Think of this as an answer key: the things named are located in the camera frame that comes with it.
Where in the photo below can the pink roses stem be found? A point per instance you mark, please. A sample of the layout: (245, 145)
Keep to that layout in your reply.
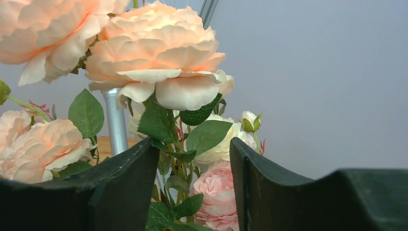
(218, 210)

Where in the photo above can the silver microphone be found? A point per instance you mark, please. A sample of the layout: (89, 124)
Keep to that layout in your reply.
(116, 122)

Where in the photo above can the peach roses stem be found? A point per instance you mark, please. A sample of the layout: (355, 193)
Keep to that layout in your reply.
(154, 53)
(37, 146)

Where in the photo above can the white roses stem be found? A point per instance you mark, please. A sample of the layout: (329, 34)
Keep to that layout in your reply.
(201, 136)

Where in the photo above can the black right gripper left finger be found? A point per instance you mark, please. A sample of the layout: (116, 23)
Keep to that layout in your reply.
(114, 195)

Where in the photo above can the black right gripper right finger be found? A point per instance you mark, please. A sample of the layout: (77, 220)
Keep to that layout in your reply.
(272, 198)

